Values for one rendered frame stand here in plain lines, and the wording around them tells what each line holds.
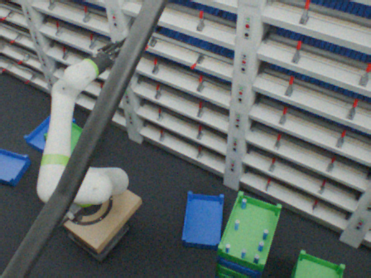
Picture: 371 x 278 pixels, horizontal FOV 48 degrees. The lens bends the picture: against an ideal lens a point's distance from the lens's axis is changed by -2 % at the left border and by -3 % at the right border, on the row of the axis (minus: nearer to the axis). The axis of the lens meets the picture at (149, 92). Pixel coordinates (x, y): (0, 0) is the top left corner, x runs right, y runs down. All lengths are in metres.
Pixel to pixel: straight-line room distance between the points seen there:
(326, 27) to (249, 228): 0.95
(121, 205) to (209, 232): 0.55
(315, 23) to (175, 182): 1.39
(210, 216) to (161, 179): 0.38
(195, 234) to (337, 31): 1.36
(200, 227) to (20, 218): 1.06
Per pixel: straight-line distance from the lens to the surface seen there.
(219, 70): 1.97
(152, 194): 2.58
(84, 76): 1.70
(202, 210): 2.52
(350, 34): 1.64
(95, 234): 2.13
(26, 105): 3.26
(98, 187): 1.58
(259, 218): 2.06
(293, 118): 2.03
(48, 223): 0.48
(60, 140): 1.70
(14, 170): 2.89
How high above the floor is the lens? 2.20
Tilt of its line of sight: 45 degrees down
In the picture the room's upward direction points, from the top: 6 degrees counter-clockwise
